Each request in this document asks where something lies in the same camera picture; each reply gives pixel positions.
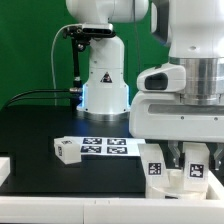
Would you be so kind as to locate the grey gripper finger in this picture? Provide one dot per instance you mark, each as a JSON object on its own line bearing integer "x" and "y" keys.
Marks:
{"x": 218, "y": 155}
{"x": 173, "y": 147}

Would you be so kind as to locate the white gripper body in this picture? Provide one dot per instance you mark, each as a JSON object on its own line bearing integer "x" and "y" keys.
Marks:
{"x": 159, "y": 116}

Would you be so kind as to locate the white round stool seat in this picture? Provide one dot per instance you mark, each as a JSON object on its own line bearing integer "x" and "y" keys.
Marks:
{"x": 175, "y": 190}

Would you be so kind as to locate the white marker sheet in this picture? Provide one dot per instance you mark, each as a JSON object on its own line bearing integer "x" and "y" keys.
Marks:
{"x": 107, "y": 146}

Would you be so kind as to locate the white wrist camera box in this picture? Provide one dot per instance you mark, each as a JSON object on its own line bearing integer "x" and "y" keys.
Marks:
{"x": 165, "y": 78}

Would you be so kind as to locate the black camera stand pole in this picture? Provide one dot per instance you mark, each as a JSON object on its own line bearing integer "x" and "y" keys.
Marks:
{"x": 78, "y": 45}

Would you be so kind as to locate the black camera on stand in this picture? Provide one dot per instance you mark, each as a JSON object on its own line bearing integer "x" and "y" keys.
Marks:
{"x": 89, "y": 30}

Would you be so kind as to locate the white left rail block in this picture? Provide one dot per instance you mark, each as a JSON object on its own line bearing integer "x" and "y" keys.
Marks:
{"x": 4, "y": 169}

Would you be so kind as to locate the white front rail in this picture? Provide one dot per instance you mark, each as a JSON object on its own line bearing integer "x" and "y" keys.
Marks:
{"x": 109, "y": 211}

